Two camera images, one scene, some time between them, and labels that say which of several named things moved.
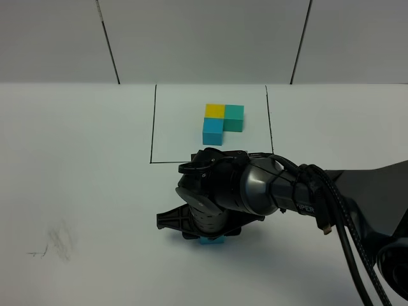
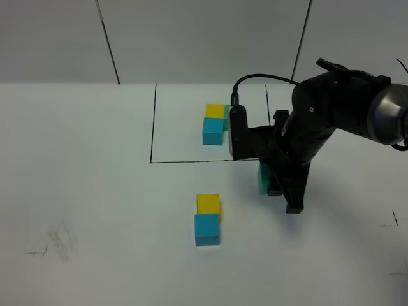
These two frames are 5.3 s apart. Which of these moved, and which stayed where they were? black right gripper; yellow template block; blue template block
Moved: black right gripper
Stayed: yellow template block; blue template block
